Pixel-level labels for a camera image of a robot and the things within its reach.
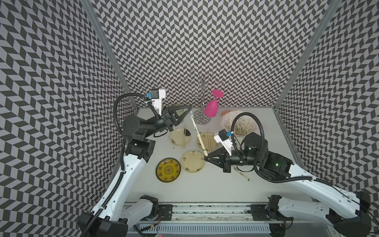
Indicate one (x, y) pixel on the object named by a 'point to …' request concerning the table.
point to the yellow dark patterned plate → (168, 170)
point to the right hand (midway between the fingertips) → (206, 161)
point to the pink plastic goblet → (211, 107)
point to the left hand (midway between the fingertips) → (191, 109)
